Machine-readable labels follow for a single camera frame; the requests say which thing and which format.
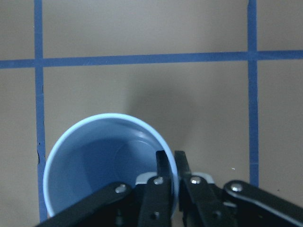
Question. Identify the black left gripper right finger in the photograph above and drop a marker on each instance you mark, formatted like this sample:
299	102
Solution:
237	204

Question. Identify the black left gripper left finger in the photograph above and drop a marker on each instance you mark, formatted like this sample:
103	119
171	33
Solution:
120	205

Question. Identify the light blue cup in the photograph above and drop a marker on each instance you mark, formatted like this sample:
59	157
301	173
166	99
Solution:
100	150

